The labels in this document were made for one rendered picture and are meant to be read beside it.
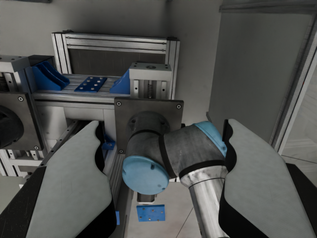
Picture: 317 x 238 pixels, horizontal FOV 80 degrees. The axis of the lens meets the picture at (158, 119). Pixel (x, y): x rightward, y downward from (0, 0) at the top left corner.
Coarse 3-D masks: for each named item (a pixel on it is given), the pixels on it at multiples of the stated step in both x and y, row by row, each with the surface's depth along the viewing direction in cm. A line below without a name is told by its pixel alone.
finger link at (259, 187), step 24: (240, 144) 10; (264, 144) 10; (240, 168) 8; (264, 168) 8; (240, 192) 7; (264, 192) 7; (288, 192) 7; (240, 216) 6; (264, 216) 6; (288, 216) 6
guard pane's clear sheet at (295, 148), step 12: (312, 60) 58; (312, 72) 58; (312, 84) 58; (300, 96) 63; (312, 96) 58; (300, 108) 63; (312, 108) 58; (300, 120) 63; (312, 120) 58; (288, 132) 69; (300, 132) 63; (312, 132) 58; (288, 144) 69; (300, 144) 63; (312, 144) 58; (288, 156) 69; (300, 156) 63; (312, 156) 58; (300, 168) 63; (312, 168) 58; (312, 180) 58
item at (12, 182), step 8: (0, 176) 182; (0, 184) 173; (8, 184) 173; (16, 184) 173; (0, 192) 165; (8, 192) 165; (16, 192) 165; (0, 200) 158; (8, 200) 158; (0, 208) 152
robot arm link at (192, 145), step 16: (192, 128) 46; (208, 128) 44; (176, 144) 45; (192, 144) 43; (208, 144) 43; (224, 144) 42; (176, 160) 44; (192, 160) 42; (208, 160) 41; (224, 160) 43; (192, 176) 41; (208, 176) 40; (224, 176) 42; (192, 192) 41; (208, 192) 39; (208, 208) 38; (208, 224) 36
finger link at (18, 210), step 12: (36, 180) 8; (24, 192) 7; (36, 192) 7; (12, 204) 7; (24, 204) 7; (0, 216) 6; (12, 216) 6; (24, 216) 6; (0, 228) 6; (12, 228) 6; (24, 228) 6
